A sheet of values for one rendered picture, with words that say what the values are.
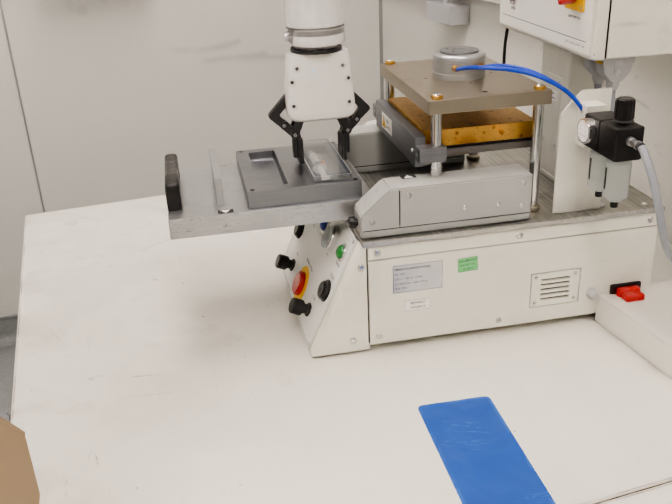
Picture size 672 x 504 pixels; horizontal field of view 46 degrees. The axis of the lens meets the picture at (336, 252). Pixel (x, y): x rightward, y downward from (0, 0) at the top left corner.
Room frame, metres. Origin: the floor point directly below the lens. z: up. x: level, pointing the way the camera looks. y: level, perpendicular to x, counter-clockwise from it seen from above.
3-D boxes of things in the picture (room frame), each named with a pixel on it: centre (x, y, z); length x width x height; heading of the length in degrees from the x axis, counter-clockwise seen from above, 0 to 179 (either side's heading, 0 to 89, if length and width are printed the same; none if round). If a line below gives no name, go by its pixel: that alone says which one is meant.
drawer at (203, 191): (1.15, 0.10, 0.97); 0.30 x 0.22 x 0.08; 100
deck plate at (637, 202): (1.21, -0.23, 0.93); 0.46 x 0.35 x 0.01; 100
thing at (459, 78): (1.19, -0.23, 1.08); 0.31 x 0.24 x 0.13; 10
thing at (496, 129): (1.19, -0.20, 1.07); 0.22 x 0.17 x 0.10; 10
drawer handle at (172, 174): (1.12, 0.24, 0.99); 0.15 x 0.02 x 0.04; 10
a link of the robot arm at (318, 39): (1.16, 0.02, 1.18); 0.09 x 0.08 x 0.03; 100
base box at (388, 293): (1.18, -0.19, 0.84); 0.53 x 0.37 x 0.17; 100
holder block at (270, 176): (1.16, 0.06, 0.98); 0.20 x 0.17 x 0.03; 10
